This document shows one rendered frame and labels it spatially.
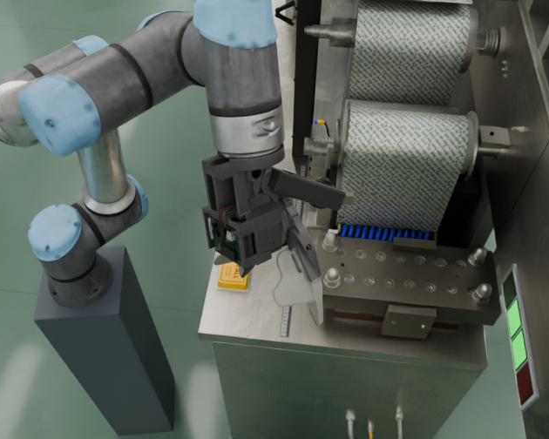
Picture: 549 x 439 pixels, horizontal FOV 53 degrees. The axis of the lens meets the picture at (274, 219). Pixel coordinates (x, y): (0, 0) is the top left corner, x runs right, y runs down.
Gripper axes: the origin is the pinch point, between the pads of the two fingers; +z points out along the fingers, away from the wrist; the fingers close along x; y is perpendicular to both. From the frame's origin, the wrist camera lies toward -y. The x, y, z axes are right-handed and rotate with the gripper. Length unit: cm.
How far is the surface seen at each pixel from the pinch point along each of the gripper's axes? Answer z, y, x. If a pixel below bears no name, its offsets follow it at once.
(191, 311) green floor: 93, -49, -134
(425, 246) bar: 24, -57, -22
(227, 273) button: 31, -24, -56
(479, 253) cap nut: 25, -63, -12
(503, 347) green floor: 113, -138, -45
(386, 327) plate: 39, -43, -22
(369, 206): 15, -50, -33
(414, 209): 16, -57, -26
